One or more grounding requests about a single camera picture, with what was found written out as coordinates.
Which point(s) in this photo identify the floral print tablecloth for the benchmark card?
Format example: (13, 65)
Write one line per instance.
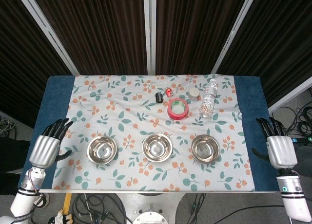
(136, 117)

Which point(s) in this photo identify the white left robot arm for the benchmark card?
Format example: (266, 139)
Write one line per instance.
(23, 202)

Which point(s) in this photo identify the black trouser leg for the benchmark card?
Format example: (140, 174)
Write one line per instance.
(12, 160)

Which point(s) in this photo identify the clear plastic water bottle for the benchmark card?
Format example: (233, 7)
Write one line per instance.
(208, 99)

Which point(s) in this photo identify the stainless steel bowl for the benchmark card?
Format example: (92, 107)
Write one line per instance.
(205, 148)
(102, 149)
(157, 147)

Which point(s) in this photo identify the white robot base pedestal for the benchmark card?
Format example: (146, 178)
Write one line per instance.
(150, 207)

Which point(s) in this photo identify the small red object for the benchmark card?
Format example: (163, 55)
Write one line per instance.
(169, 92)

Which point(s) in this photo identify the white yellow work glove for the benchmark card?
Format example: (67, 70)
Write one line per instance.
(64, 216)

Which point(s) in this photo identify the yellow bar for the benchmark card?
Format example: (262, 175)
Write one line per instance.
(67, 203)

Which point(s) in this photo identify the small jar with white lid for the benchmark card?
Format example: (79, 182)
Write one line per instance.
(194, 93)

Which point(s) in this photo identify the white partition frame post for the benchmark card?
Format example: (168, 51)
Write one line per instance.
(234, 31)
(46, 31)
(149, 31)

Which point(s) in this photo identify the small black clip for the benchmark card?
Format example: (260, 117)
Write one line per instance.
(159, 98)

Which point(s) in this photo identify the black power strip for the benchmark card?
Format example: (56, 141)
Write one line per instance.
(303, 140)

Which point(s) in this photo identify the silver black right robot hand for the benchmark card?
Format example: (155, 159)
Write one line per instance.
(281, 151)

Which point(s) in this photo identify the blue table cover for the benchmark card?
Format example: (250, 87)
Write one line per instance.
(52, 104)

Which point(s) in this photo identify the dark ribbed partition panel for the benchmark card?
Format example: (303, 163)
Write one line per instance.
(192, 31)
(97, 31)
(19, 63)
(280, 39)

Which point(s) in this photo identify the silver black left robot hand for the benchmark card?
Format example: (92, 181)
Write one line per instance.
(45, 149)

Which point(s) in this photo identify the red tape roll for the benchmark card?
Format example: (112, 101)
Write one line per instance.
(176, 117)

